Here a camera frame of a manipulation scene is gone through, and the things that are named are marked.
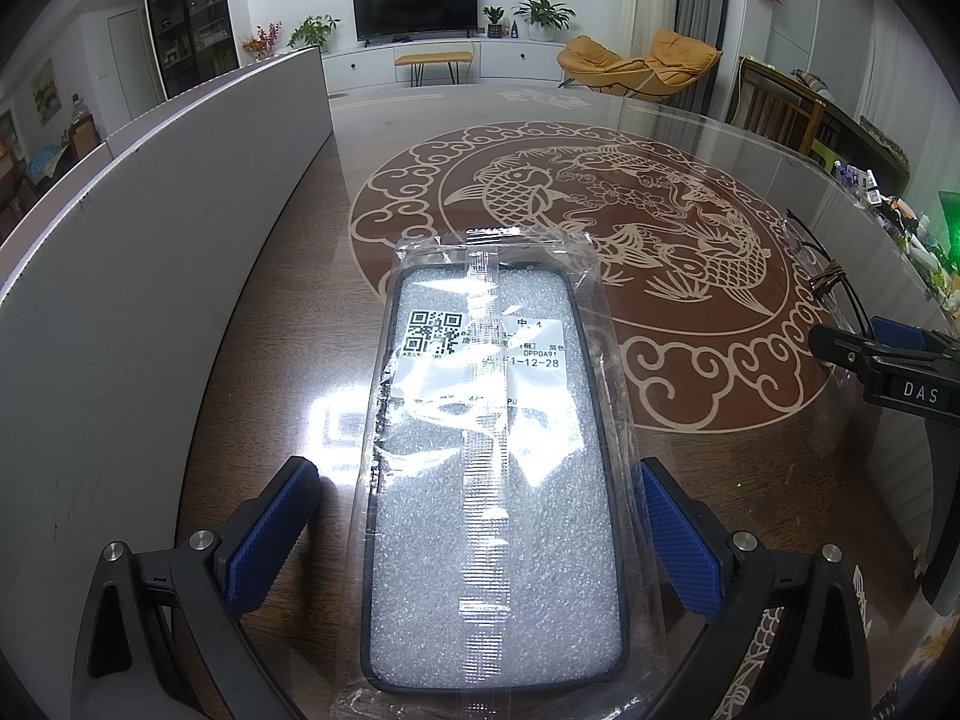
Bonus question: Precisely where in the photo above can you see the black display cabinet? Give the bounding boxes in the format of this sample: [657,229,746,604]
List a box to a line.
[142,0,245,100]

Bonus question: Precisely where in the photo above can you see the yellow lounge chair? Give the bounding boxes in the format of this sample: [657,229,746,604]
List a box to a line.
[557,28,725,100]

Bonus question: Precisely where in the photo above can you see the dark wooden sideboard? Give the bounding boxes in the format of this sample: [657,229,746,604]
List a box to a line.
[795,67,912,188]

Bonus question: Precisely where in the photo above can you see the grey partition board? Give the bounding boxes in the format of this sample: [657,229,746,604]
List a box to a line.
[0,43,335,691]

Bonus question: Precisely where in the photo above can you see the pile of assorted small items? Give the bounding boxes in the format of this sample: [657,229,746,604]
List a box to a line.
[832,161,960,316]

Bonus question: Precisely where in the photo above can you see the grey curtain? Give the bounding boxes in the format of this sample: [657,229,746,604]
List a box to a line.
[675,0,734,117]

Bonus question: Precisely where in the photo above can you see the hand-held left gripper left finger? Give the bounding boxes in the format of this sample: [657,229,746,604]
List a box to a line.
[71,456,322,720]

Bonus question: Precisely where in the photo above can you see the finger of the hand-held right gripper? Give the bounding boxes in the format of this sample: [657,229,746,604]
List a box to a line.
[874,317,960,361]
[808,324,901,376]

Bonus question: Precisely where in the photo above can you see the black phone case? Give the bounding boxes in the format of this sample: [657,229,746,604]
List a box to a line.
[334,229,668,713]

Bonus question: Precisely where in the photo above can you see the large green potted plant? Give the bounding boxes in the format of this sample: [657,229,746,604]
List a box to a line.
[512,0,578,42]

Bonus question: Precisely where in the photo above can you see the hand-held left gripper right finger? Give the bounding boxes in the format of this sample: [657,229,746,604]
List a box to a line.
[637,457,875,720]

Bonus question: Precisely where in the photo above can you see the framed wall picture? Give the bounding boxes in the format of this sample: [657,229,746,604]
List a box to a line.
[31,60,62,126]

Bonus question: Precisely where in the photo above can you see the wooden bench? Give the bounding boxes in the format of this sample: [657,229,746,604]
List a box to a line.
[394,51,473,88]

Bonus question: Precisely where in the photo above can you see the red flowers in vase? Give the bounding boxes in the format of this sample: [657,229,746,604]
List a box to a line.
[241,21,284,62]

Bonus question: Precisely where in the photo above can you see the white television cabinet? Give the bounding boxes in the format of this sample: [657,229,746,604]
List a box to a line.
[322,36,578,95]

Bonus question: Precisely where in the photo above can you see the bushy green potted plant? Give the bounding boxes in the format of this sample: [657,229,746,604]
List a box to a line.
[287,13,342,53]

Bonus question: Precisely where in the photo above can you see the white door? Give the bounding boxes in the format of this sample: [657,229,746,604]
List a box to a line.
[109,10,167,121]

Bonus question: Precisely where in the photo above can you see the black television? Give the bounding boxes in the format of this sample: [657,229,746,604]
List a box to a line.
[351,0,481,42]

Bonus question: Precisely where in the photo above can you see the wooden chair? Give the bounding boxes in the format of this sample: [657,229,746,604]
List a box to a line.
[726,56,826,158]

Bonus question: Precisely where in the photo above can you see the eyeglasses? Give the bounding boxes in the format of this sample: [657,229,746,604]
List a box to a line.
[776,206,878,331]

